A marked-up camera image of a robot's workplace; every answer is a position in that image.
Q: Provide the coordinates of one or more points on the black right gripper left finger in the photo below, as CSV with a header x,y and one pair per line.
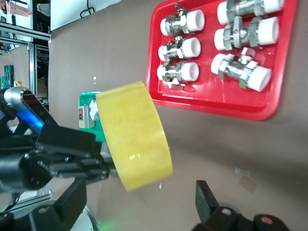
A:
x,y
72,207

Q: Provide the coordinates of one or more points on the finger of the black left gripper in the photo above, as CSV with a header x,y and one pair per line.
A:
x,y
103,156

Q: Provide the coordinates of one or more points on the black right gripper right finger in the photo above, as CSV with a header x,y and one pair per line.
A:
x,y
207,204

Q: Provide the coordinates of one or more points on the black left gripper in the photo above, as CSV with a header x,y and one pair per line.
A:
x,y
21,170

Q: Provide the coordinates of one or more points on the clear yellowish packing tape roll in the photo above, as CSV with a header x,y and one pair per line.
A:
x,y
134,134

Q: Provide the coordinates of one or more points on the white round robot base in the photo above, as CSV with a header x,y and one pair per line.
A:
x,y
84,221

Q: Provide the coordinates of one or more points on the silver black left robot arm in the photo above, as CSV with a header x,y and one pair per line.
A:
x,y
29,106

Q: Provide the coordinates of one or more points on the brown tape patch on table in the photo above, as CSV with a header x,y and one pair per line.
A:
x,y
247,184

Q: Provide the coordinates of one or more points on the clear tape strip on table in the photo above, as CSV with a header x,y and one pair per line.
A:
x,y
242,171

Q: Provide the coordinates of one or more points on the green plastic tray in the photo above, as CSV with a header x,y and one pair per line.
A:
x,y
86,96

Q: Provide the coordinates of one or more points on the red tray holding valves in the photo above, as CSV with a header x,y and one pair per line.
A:
x,y
211,101

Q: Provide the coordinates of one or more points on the metal valve with white caps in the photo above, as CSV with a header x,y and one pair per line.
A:
x,y
175,73
247,8
243,33
179,22
176,50

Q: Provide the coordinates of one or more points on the green circuit board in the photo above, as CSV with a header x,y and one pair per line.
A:
x,y
6,75

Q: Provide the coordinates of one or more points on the white board panel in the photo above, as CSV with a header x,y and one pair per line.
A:
x,y
67,16

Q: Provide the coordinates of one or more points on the pink box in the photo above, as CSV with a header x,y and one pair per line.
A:
x,y
18,7

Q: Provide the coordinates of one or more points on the aluminium table frame rail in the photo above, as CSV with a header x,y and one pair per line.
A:
x,y
36,195

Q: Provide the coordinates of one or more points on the grey on-off switch box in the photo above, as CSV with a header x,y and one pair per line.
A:
x,y
83,121

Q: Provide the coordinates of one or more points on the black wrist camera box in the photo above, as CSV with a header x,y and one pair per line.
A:
x,y
65,139

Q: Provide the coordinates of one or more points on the aluminium frame shelf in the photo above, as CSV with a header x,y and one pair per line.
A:
x,y
32,67

